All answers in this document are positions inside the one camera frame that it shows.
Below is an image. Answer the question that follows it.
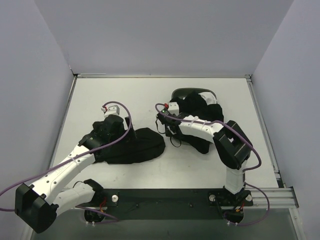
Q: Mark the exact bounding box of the black printed t shirt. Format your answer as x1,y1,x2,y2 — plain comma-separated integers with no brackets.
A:
94,127,166,165

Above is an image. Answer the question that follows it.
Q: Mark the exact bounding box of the black t shirt pile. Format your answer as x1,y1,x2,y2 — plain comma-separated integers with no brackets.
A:
170,92,224,154

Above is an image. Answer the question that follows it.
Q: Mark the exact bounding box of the dark grey plastic basket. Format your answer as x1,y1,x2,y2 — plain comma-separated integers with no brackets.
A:
171,87,217,100

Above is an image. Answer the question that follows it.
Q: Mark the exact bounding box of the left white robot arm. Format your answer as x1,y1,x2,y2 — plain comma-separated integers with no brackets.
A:
14,114,132,233

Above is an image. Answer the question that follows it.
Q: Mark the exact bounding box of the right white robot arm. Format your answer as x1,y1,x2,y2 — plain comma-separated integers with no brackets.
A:
158,109,251,195

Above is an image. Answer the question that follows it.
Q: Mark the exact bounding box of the white t shirt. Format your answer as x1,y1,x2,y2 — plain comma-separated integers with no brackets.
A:
199,91,218,105

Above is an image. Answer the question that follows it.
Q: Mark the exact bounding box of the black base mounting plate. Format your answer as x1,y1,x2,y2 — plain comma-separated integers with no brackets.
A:
83,188,253,225

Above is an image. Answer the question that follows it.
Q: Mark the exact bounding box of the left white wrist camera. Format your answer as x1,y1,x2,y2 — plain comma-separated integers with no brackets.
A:
101,104,120,118

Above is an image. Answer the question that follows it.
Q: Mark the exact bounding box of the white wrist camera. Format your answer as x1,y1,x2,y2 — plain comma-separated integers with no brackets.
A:
101,104,120,118
164,102,180,116

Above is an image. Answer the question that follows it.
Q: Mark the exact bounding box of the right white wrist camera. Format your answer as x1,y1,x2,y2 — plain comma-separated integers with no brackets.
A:
164,102,180,116

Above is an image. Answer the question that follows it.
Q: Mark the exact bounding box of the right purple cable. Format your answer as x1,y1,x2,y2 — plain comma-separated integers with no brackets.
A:
154,102,270,226

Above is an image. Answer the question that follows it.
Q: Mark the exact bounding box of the purple cable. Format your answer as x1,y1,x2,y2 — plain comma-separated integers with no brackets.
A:
154,102,270,226
0,100,136,211

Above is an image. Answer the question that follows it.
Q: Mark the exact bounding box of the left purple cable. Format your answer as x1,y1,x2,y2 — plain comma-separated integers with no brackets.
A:
0,100,136,211

